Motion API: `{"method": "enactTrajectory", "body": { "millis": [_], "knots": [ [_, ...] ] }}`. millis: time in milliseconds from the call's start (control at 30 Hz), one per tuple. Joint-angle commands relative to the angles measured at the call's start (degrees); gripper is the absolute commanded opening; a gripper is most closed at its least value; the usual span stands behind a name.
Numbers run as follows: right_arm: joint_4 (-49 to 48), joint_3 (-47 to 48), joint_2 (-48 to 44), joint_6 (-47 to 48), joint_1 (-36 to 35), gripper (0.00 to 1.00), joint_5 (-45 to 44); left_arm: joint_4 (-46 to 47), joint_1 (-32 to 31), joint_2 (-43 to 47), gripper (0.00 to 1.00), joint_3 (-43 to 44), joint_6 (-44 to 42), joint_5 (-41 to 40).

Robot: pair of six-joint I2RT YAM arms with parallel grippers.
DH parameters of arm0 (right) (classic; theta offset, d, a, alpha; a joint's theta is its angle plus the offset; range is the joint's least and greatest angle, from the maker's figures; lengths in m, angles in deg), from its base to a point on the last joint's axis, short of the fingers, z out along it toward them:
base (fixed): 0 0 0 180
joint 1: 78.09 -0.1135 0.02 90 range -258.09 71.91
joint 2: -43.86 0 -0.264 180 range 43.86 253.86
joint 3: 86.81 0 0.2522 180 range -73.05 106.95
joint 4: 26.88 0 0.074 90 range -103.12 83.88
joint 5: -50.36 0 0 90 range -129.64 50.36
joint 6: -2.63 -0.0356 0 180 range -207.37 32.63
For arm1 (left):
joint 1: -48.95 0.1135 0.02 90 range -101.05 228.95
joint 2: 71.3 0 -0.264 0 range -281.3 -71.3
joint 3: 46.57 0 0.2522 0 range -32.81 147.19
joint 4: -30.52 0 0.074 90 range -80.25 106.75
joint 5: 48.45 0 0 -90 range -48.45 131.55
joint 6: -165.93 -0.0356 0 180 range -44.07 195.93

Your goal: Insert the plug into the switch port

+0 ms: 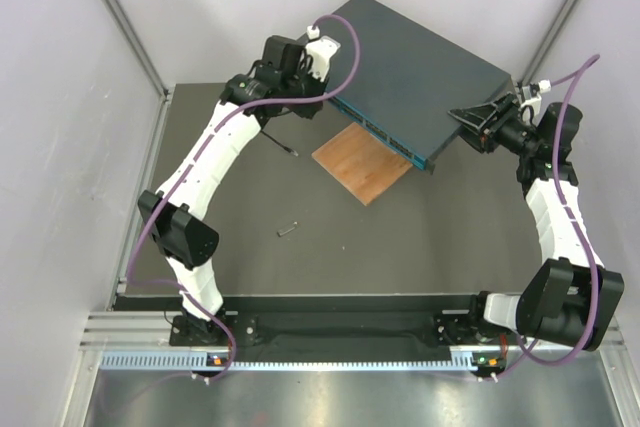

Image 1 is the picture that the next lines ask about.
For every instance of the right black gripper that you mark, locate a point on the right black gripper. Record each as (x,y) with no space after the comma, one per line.
(484,122)

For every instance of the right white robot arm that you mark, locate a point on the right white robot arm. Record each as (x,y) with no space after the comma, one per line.
(572,298)

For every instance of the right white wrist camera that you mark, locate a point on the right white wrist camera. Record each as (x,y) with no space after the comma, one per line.
(530,95)

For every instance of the slotted cable duct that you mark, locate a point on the slotted cable duct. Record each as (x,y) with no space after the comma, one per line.
(202,361)

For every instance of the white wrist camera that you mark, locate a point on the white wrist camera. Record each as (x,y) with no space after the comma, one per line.
(530,95)
(321,49)

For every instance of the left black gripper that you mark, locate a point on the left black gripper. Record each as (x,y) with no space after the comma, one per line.
(309,110)

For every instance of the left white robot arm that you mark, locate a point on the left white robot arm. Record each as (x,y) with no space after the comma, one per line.
(177,208)

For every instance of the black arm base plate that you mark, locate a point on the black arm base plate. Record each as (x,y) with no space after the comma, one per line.
(335,328)

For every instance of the blue network switch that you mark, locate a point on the blue network switch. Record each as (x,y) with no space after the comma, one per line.
(405,79)

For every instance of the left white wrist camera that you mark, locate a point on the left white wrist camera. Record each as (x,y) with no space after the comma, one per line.
(321,49)

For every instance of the wooden board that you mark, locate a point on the wooden board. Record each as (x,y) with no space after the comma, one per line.
(361,163)

